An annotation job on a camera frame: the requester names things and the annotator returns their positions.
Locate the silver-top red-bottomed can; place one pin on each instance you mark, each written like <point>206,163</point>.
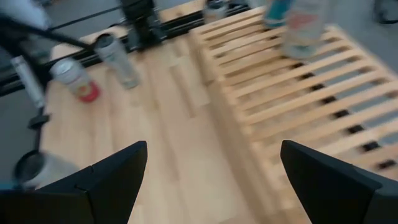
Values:
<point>73,77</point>

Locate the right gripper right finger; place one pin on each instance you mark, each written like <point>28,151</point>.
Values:
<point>326,193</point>

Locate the black table clamp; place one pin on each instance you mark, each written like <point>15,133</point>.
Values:
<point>38,120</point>

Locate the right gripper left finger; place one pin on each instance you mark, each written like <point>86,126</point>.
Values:
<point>118,193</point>

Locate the Celsius Tropical Vibe can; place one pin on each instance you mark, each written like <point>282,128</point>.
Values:
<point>46,169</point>
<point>214,12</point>

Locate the wooden slatted shelf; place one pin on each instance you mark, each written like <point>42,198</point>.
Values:
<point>295,93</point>

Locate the black metal table frame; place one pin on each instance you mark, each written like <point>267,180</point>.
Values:
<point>183,25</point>

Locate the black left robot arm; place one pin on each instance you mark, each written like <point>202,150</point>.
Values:
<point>141,21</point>

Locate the teal Red Bull can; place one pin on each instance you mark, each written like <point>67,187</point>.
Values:
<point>276,14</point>

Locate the silver metal strip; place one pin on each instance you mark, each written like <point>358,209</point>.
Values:
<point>28,82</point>

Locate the Celsius Peach Vibe can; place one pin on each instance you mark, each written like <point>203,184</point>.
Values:
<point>116,62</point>
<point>303,31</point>

